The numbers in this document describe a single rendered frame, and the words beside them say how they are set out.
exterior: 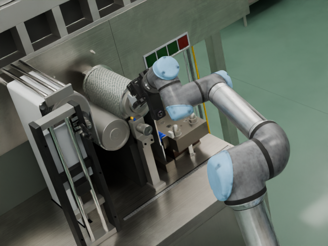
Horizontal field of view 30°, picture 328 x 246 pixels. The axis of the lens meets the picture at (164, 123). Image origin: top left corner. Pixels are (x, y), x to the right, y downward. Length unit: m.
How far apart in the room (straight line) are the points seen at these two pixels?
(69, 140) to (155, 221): 0.46
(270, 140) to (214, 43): 1.54
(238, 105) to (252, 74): 3.00
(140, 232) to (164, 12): 0.95
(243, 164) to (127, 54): 1.13
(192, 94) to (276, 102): 2.53
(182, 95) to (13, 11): 0.73
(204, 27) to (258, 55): 2.25
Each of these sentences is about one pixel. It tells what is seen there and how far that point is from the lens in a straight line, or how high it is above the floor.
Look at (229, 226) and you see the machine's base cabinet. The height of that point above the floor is 0.72.
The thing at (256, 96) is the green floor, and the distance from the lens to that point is 4.46.
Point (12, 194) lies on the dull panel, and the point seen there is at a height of 0.95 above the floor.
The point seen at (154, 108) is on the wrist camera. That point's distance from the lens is 2.02.
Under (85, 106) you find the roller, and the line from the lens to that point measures 2.09.
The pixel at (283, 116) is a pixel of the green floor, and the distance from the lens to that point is 4.20.
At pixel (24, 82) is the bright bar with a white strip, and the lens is 2.11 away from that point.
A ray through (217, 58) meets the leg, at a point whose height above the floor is 0.91.
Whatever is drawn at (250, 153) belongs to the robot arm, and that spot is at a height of 1.42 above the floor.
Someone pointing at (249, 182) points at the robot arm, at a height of 1.37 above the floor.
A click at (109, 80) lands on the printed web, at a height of 1.31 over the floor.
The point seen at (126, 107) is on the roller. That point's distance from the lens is 2.17.
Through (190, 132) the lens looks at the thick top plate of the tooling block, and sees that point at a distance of 2.37.
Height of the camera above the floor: 2.35
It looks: 33 degrees down
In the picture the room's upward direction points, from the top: 14 degrees counter-clockwise
